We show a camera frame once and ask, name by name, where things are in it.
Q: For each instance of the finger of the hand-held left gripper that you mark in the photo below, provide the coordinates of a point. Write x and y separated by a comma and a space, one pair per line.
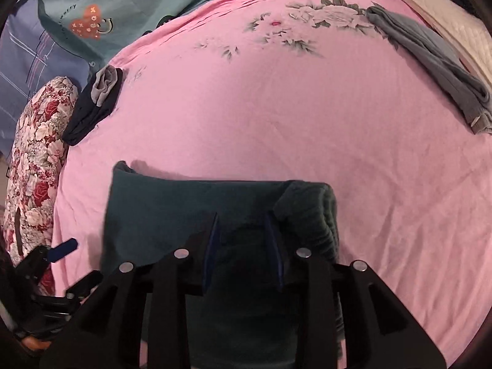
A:
63, 249
82, 286

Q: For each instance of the blue striped pillow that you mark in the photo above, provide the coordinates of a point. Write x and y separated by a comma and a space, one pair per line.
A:
23, 69

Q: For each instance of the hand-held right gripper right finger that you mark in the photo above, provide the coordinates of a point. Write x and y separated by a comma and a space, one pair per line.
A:
275, 250

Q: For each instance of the grey pants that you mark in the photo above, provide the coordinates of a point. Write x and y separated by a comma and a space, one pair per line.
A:
430, 50

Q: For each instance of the beige quilted cushion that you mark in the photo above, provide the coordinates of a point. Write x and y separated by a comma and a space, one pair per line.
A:
453, 19

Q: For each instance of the dark green pants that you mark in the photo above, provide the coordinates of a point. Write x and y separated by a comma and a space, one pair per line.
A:
161, 207

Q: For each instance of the navy folded pants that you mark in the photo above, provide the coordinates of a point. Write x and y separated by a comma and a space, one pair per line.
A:
86, 119

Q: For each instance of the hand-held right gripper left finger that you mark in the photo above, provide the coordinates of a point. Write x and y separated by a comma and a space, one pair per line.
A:
211, 250

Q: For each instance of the pink floral bedsheet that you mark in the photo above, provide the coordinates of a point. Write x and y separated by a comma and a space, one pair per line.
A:
269, 123

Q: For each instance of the red floral quilt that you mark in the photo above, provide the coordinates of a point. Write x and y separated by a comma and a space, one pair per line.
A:
38, 142

